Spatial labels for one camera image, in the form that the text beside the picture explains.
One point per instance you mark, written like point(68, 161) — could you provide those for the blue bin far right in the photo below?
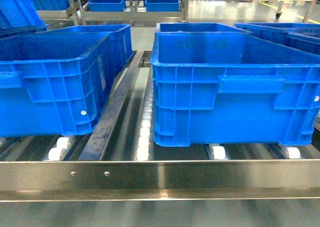
point(306, 41)

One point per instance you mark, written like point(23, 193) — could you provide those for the blue bin behind right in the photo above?
point(210, 27)

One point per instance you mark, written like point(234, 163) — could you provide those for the blue bin front left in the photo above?
point(53, 84)

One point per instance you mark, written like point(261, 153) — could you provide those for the stainless steel shelf rack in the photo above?
point(100, 182)

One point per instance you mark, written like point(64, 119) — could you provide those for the blue bin behind left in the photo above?
point(119, 36)

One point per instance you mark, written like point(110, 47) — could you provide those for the blue bin front right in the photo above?
point(231, 88)

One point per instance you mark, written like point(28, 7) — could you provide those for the blue bin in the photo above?
point(306, 41)
point(231, 88)
point(53, 84)
point(210, 27)
point(119, 36)

